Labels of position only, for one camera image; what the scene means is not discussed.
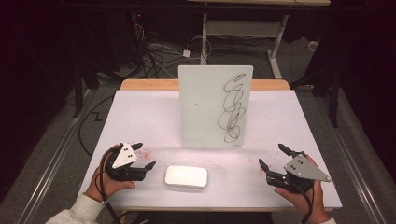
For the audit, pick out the person's left hand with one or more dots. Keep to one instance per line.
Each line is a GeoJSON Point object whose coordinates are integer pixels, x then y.
{"type": "Point", "coordinates": [109, 183]}

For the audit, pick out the white metal desk frame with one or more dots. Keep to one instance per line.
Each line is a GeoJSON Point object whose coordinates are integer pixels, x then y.
{"type": "Point", "coordinates": [243, 34]}

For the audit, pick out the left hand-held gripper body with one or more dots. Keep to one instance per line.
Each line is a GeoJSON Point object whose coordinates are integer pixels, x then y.
{"type": "Point", "coordinates": [124, 161]}

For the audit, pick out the white eraser block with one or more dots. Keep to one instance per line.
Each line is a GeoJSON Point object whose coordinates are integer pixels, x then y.
{"type": "Point", "coordinates": [186, 176]}

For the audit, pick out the white board with black scribble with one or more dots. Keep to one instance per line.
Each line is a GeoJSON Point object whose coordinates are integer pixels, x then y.
{"type": "Point", "coordinates": [211, 107]}

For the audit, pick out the person's right hand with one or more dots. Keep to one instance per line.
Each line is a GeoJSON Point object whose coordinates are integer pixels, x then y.
{"type": "Point", "coordinates": [305, 199]}

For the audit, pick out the white power adapter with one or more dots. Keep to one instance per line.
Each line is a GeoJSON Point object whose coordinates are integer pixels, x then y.
{"type": "Point", "coordinates": [186, 53]}

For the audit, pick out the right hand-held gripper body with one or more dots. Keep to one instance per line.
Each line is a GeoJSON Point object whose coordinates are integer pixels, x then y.
{"type": "Point", "coordinates": [298, 172]}

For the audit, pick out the white table cover sheet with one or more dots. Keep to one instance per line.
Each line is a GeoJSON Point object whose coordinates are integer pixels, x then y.
{"type": "Point", "coordinates": [149, 124]}

